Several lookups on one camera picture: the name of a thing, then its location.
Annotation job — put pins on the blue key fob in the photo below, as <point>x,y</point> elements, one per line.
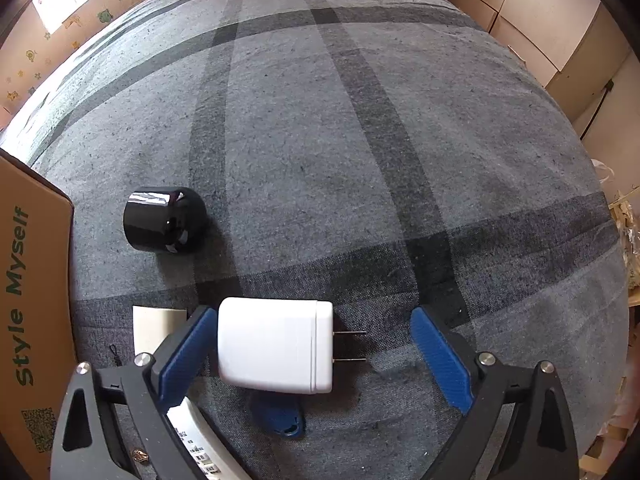
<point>278,413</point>

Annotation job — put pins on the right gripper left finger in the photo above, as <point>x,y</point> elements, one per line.
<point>87,441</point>

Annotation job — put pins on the grey plaid bed sheet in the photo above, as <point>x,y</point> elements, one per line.
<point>378,154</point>

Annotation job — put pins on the bronze figurine keychain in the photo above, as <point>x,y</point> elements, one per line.
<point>139,456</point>

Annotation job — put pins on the black cylindrical cap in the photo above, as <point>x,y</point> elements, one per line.
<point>169,219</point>

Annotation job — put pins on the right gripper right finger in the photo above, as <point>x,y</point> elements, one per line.
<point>539,442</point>

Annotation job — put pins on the large white power adapter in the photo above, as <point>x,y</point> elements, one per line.
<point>277,345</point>

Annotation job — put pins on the brown cardboard box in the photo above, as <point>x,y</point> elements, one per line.
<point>37,344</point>

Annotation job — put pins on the white remote control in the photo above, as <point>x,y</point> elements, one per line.
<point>151,326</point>

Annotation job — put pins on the beige cabinet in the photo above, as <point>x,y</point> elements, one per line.
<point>572,47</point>

